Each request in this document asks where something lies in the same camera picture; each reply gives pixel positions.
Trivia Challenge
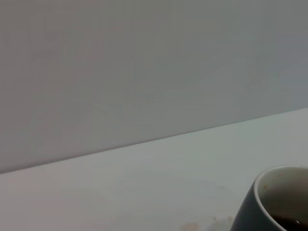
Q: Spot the grey ceramic cup with coffee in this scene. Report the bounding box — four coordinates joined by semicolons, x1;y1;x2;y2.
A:
229;165;308;231

